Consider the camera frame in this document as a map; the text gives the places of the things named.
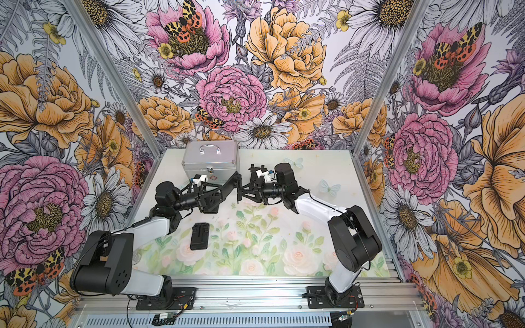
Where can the black phone stand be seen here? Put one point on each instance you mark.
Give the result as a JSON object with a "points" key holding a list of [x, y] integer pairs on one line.
{"points": [[214, 194], [200, 236]]}

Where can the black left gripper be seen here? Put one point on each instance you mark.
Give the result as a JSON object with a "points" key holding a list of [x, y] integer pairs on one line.
{"points": [[197, 192]]}

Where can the aluminium corner post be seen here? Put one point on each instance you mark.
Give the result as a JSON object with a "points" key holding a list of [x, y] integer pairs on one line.
{"points": [[409, 33], [96, 43]]}

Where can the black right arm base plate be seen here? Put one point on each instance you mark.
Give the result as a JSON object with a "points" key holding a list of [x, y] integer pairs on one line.
{"points": [[325, 297]]}

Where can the aluminium front rail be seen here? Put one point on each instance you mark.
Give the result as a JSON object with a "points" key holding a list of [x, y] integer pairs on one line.
{"points": [[284, 294]]}

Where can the black folded phone stand front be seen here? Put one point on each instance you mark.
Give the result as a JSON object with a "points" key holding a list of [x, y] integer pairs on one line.
{"points": [[200, 236]]}

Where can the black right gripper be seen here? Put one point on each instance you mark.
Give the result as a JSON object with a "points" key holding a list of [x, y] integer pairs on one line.
{"points": [[260, 185]]}

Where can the silver aluminium first aid case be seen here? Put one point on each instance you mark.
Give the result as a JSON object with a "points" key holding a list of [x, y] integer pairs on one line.
{"points": [[218, 160]]}

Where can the aluminium right corner post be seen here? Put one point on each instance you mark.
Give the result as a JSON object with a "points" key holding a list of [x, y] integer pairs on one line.
{"points": [[409, 33]]}

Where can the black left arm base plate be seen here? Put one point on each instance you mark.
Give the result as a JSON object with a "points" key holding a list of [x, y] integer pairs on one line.
{"points": [[178, 298]]}

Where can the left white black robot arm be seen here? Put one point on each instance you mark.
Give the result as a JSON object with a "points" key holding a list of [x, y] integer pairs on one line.
{"points": [[106, 263]]}

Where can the small green circuit board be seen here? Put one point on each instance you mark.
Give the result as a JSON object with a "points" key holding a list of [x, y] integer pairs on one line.
{"points": [[162, 319]]}

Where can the aluminium left corner post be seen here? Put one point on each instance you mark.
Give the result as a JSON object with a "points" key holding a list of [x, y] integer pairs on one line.
{"points": [[96, 43]]}

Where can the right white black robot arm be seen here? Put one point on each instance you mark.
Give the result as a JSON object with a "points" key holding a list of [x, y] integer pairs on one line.
{"points": [[354, 238]]}

